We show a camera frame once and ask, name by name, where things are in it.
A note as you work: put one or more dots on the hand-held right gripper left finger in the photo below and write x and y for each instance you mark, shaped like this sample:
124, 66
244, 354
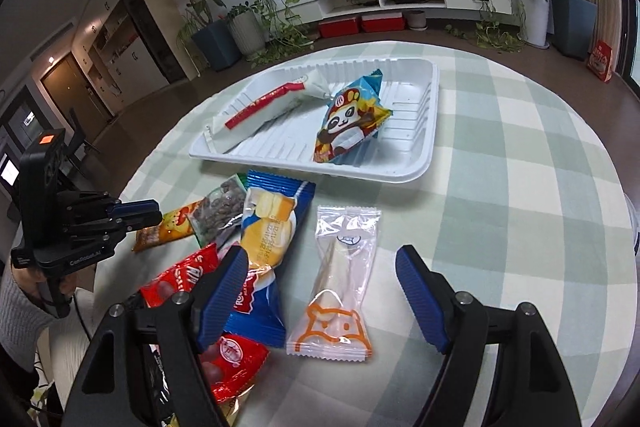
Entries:
220, 302

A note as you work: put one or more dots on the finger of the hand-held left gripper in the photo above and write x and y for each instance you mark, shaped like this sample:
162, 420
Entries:
100, 234
137, 211

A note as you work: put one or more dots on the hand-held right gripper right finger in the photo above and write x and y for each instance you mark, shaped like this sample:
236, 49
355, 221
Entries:
420, 302

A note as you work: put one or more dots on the orange snack packet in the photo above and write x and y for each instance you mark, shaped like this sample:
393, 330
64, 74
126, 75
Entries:
170, 227

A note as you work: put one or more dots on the red snack packet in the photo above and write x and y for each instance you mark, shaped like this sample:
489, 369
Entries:
175, 279
240, 362

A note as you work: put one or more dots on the sunflower seed packet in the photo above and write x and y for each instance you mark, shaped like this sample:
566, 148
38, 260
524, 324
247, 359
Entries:
220, 212

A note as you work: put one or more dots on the blue cake snack packet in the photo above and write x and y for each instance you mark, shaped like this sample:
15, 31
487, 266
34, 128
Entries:
267, 227

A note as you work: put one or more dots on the clear packet orange bear print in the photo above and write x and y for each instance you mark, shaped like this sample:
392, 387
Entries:
330, 287

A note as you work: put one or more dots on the black snack packet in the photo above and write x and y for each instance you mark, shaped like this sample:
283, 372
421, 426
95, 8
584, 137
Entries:
159, 372

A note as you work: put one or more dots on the white plastic tray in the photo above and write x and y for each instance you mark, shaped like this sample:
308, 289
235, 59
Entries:
400, 132

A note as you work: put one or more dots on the person's left forearm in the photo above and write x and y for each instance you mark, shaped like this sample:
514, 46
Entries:
20, 322

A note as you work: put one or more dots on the person's left hand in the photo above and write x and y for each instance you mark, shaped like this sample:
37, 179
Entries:
24, 279

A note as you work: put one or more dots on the wooden entrance door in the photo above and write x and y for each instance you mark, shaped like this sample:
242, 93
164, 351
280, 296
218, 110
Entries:
75, 92

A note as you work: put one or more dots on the white red-striped snack packet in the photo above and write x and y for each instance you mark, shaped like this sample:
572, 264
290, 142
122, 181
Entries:
260, 112

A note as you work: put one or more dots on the white kitchen cabinet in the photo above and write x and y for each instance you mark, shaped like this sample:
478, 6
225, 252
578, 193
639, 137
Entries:
130, 47

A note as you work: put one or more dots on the green checked tablecloth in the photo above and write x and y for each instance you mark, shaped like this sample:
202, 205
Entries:
500, 157

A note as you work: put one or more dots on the tall plant in blue planter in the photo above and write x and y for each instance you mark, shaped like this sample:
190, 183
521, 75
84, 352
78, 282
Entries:
215, 44

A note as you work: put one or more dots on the panda print snack packet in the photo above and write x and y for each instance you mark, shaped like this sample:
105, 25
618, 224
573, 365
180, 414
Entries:
345, 122

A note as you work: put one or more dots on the plant in white ribbed pot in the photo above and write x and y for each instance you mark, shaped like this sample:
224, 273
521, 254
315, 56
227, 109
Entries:
246, 32

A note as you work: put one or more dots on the red storage box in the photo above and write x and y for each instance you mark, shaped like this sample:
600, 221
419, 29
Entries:
340, 28
382, 23

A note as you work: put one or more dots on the small beige pot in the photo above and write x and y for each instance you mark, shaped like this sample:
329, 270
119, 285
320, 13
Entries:
415, 19

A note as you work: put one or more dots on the red paper bag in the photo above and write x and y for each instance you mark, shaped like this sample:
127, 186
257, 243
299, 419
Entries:
600, 59

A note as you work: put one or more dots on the bushy plant in white pot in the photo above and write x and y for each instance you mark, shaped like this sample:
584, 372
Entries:
537, 17

